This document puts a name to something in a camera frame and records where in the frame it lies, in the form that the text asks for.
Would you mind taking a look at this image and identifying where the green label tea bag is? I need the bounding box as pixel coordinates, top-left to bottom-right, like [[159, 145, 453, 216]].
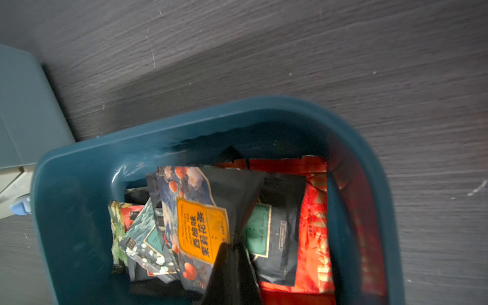
[[108, 200, 144, 270]]

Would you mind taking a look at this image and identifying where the teal plastic storage box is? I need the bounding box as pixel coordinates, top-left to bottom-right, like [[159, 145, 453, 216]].
[[30, 97, 405, 304]]

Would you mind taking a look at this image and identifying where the dark teal pattern tea bag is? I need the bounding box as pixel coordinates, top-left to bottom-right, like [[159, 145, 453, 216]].
[[119, 200, 179, 283]]

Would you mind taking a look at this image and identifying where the light blue drawer box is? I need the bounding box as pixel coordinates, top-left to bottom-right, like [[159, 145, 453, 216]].
[[1, 45, 75, 218]]

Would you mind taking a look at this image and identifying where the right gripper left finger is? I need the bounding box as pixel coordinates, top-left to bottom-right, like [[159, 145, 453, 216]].
[[201, 243, 234, 305]]

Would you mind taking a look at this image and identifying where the red tea bag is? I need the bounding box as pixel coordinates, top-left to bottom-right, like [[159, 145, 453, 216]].
[[216, 156, 336, 304]]

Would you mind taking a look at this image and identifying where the orange label tea bag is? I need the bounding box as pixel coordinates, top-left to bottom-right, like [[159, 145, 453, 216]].
[[156, 166, 267, 294]]

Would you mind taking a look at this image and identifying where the teal label black tea bag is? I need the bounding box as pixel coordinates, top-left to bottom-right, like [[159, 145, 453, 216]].
[[243, 174, 306, 287]]

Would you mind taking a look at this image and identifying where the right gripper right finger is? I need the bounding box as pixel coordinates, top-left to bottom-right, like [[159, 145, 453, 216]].
[[233, 243, 263, 304]]

